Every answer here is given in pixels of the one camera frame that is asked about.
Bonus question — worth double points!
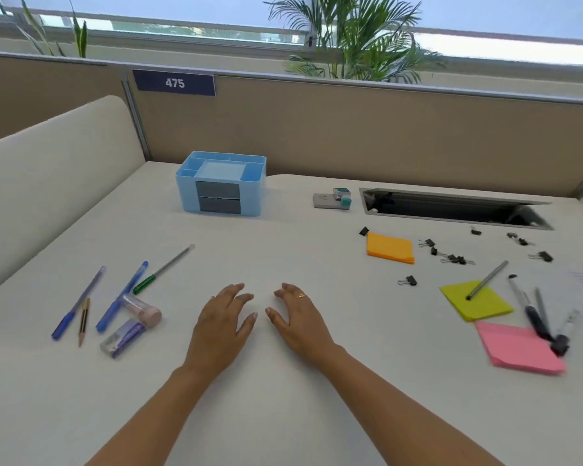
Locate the person's right hand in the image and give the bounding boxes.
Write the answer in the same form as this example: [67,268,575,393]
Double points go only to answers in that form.
[265,283,347,370]

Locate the person's left hand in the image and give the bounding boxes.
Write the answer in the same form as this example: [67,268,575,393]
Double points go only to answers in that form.
[184,283,259,380]

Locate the person's right forearm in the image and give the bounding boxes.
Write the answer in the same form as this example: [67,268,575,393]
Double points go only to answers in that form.
[319,345,507,466]

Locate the person's left forearm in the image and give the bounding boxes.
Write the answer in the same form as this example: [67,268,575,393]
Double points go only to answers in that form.
[84,356,230,466]

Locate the green capped clear pen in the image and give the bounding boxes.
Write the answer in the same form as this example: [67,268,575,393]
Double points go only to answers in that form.
[132,244,196,295]

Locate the grey and teal stapler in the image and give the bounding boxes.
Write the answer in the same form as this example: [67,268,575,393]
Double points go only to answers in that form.
[313,187,353,210]

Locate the orange sticky note pad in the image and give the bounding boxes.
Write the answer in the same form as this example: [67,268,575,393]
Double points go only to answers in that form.
[366,232,416,265]

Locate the light blue desk organizer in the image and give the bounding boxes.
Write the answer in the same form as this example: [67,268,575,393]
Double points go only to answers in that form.
[176,151,267,218]

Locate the blue capped pen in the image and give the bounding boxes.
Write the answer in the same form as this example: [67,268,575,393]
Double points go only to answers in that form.
[95,261,149,334]

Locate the purple item in clear case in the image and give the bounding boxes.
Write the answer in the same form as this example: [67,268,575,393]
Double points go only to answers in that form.
[99,318,147,359]

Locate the striped wooden pencil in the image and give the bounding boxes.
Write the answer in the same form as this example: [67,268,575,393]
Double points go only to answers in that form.
[77,298,91,348]

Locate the slim blue ballpoint pen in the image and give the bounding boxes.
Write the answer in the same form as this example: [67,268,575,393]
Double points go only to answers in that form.
[51,266,107,341]

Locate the scattered black binder clips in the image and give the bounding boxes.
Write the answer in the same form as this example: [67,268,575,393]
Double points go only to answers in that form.
[359,226,554,288]

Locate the beige desk partition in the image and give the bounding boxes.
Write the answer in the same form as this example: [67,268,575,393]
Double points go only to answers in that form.
[0,50,583,199]

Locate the yellow sticky note pad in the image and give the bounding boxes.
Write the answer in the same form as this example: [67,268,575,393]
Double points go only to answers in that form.
[439,280,515,323]

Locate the grey metal pen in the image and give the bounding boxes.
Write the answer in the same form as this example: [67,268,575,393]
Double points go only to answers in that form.
[466,260,509,302]

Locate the cream curved side panel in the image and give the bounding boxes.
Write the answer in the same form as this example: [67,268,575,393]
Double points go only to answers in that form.
[0,95,147,302]

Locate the dark blue number plate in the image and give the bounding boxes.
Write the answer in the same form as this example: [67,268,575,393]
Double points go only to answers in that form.
[131,69,217,97]

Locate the pink sticky note pad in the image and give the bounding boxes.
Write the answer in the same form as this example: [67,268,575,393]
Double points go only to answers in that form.
[474,320,567,374]

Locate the black marker pen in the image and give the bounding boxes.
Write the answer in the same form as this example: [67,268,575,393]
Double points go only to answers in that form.
[508,273,555,342]

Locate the thin dark grey pen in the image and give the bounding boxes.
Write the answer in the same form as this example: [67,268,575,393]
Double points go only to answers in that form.
[534,287,553,335]

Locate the green palm plant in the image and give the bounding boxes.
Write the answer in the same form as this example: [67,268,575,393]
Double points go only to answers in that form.
[263,0,447,85]

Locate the clear and black marker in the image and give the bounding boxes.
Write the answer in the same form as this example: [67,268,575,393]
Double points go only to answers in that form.
[550,309,583,358]

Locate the green long-leaf plant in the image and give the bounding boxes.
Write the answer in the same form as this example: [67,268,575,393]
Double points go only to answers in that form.
[16,0,89,59]

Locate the window frame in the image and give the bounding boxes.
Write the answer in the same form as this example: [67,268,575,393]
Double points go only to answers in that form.
[0,0,583,73]

